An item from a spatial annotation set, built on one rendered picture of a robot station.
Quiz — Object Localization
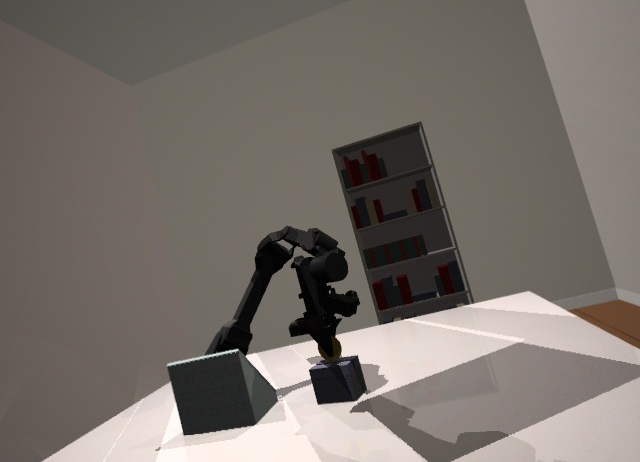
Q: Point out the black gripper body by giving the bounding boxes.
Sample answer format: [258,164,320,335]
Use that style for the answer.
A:
[288,283,337,337]

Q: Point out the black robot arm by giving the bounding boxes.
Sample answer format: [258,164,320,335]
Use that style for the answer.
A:
[204,226,360,357]

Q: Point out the gold coin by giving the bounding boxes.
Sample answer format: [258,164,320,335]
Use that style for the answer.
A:
[318,335,342,361]

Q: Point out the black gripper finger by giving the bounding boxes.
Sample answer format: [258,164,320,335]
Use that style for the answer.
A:
[329,318,342,337]
[309,323,334,357]

